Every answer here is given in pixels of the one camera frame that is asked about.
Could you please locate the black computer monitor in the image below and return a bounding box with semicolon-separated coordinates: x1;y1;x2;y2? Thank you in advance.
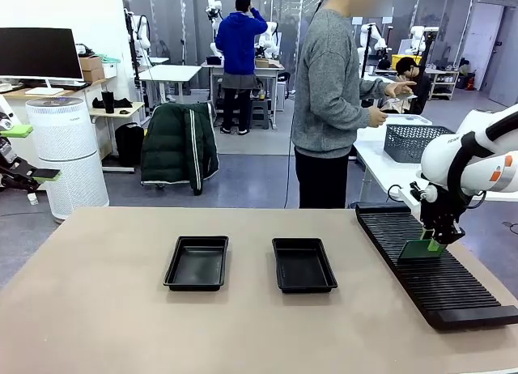
0;27;84;96

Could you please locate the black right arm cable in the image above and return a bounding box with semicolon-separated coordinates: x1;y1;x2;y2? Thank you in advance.
444;113;518;197

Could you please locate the small wood top desk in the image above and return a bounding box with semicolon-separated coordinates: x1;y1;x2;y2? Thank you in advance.
88;101;146;175

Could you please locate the dark green puffer jacket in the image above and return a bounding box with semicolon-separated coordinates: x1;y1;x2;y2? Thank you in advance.
140;102;220;196

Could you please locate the black tumbler cup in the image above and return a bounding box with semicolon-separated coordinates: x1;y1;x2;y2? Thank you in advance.
100;89;117;114

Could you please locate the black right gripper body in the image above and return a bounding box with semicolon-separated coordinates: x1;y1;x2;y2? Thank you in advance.
418;182;466;233

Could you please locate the black ESD tray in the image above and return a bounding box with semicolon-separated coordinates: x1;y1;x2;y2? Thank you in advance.
163;235;230;292
271;237;338;294

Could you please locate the grey sleeved right forearm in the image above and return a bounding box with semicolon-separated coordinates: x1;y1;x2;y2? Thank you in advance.
321;105;372;131

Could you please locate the person in blue hoodie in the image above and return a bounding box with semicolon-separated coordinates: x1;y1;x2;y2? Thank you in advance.
214;0;269;135

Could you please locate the grey plastic mesh basket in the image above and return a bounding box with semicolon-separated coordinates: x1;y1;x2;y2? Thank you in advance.
383;124;456;164

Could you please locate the white shallow plastic tray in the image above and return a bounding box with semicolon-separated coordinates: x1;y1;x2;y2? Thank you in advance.
380;113;433;126

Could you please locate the white desk with wood top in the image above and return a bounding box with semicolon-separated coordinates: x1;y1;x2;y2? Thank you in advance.
0;77;118;181

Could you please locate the white cylindrical air purifier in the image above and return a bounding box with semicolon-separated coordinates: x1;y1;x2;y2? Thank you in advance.
25;97;110;221

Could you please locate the grey step stool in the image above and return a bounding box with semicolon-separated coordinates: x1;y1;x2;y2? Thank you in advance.
247;98;271;130

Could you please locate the white work table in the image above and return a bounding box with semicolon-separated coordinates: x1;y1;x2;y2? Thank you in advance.
352;113;518;213

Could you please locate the green perforated circuit board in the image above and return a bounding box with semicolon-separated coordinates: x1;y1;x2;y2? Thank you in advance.
398;239;446;261

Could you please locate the person's right hand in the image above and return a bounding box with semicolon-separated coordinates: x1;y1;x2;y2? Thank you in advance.
367;105;389;128

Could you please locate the brown cardboard box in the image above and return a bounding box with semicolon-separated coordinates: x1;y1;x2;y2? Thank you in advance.
79;56;105;83

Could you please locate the person in grey sweater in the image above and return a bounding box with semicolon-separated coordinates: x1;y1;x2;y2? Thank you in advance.
291;0;393;210

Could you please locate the grey sleeved left forearm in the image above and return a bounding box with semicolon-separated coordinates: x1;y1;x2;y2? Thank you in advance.
358;77;389;100

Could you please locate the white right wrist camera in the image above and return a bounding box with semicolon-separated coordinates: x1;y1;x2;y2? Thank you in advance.
398;181;438;213

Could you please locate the black slotted board rack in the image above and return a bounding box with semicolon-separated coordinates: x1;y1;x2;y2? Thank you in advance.
355;202;518;331

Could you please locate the grey background workbench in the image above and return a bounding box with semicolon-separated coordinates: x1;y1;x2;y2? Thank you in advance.
201;60;286;130

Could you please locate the black backpack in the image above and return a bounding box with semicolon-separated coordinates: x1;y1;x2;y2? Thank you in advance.
114;122;145;168

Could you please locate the white background table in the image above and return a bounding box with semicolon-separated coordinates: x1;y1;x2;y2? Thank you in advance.
138;64;202;104

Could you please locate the person's left hand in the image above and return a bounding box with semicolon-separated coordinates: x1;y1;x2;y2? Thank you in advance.
384;81;417;99

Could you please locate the seated person with black hair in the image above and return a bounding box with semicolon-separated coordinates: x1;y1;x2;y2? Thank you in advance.
395;57;432;115

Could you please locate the black tripod stand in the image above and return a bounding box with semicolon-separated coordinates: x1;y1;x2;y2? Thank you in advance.
358;23;373;83

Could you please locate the yellow plastic bin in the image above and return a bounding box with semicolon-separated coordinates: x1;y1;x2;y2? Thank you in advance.
391;53;422;67

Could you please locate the black cloth bundle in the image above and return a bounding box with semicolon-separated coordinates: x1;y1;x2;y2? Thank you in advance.
91;96;134;109

